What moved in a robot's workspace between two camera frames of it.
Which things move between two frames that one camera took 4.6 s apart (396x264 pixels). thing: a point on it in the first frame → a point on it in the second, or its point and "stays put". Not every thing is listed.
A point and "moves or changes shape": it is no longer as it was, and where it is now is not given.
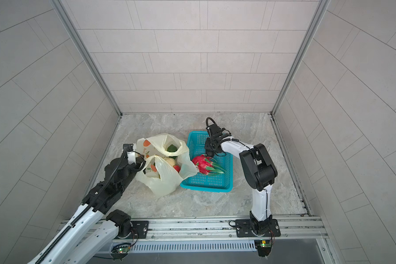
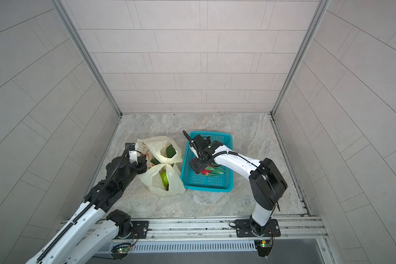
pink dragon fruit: [207, 165] stays put
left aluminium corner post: [59, 5] stays put
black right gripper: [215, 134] → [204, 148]
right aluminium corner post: [301, 54] stays put
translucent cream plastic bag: [168, 161] moves or changes shape
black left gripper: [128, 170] stays put
